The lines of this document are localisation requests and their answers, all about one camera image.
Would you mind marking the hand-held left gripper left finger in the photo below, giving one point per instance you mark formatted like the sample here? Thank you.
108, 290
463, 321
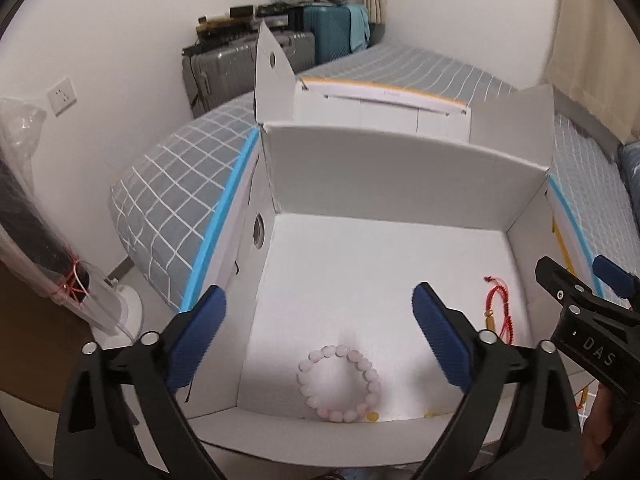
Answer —
200, 335

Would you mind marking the blue patterned pillow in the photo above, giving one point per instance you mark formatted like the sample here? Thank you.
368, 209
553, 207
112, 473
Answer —
631, 185

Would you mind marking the light blue cloth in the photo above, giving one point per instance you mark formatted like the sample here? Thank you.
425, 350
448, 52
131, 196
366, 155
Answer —
357, 27

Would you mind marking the printed cardboard box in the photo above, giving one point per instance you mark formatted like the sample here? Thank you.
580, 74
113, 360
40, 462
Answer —
380, 270

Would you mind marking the bed with grey checked sheet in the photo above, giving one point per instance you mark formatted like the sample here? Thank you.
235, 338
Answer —
165, 195

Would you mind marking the white wall socket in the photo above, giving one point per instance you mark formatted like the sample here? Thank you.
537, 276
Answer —
62, 96

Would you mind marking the plastic-wrapped standing fan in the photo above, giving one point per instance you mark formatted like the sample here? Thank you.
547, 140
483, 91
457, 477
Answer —
30, 220

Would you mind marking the person's right hand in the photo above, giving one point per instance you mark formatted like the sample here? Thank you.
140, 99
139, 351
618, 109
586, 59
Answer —
600, 425

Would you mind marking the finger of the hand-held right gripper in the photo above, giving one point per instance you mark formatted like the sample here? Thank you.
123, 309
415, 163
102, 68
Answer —
557, 280
612, 272

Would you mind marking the pile of dark items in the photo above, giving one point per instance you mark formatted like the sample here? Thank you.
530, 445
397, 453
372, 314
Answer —
235, 17

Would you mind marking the teal suitcase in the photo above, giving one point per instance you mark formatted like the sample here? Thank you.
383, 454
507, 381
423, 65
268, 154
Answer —
325, 35

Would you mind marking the grey suitcase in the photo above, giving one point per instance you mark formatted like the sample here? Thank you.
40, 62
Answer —
225, 65

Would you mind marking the beige window curtain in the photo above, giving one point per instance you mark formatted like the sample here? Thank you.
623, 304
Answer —
595, 60

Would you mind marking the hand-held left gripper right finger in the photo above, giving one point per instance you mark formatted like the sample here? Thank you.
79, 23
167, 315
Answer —
440, 340

